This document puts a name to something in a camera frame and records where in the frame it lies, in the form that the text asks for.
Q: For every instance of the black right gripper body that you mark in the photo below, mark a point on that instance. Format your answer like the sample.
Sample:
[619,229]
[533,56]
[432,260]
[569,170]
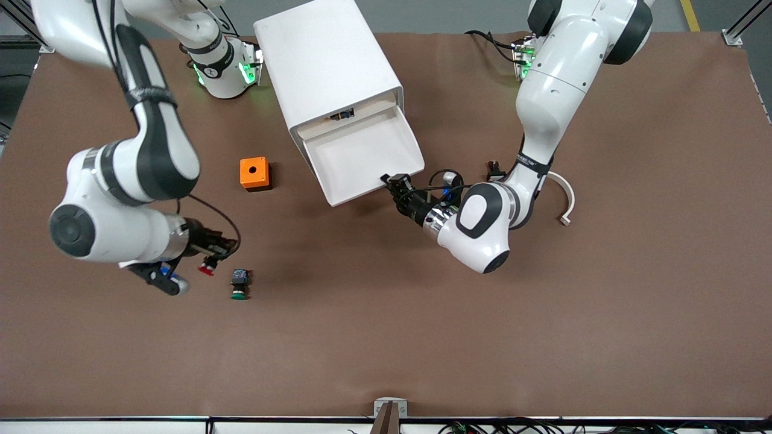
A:
[197,239]

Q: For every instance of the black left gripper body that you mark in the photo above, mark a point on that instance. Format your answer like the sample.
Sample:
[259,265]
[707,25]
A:
[415,209]

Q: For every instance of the red push button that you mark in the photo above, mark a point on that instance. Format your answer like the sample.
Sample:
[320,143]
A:
[208,267]

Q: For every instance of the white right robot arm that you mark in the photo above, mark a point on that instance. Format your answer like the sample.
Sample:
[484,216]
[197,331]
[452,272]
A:
[151,150]

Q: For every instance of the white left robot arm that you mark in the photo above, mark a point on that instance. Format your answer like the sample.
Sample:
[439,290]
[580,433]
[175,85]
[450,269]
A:
[555,90]

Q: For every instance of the green push button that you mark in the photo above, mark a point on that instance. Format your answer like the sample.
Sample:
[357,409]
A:
[239,288]

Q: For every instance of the black white-faced push button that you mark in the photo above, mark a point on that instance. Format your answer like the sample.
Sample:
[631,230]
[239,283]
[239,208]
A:
[494,172]

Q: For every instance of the small black electronic part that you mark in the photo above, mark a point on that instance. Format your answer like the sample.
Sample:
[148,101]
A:
[341,114]

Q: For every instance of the orange button enclosure box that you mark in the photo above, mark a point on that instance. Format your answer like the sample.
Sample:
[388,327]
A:
[253,172]

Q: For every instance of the white curved bracket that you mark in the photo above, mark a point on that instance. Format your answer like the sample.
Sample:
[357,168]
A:
[569,202]

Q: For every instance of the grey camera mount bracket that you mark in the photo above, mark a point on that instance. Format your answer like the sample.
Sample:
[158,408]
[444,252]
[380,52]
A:
[390,408]

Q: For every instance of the aluminium frame profile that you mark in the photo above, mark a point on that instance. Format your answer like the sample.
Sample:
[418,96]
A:
[24,18]
[733,37]

